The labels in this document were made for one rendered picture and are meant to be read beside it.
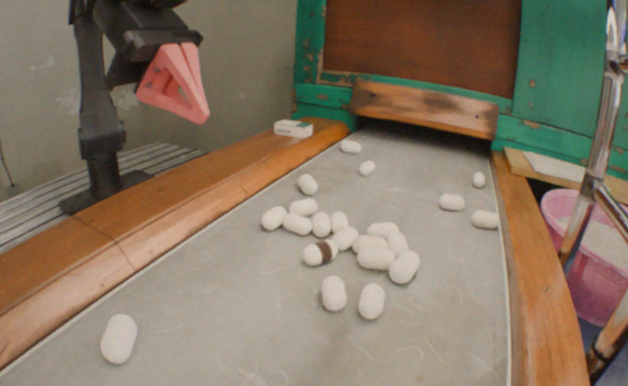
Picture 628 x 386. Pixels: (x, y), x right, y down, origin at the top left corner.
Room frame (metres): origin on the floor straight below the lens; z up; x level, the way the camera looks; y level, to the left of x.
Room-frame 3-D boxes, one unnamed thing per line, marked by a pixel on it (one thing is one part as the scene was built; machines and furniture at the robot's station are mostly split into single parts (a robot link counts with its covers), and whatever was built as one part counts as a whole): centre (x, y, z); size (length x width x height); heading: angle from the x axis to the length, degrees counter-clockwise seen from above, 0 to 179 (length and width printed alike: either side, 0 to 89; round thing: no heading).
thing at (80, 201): (0.51, 0.39, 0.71); 0.20 x 0.07 x 0.08; 155
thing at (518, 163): (0.49, -0.50, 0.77); 0.33 x 0.15 x 0.01; 67
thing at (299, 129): (0.61, 0.04, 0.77); 0.06 x 0.04 x 0.02; 67
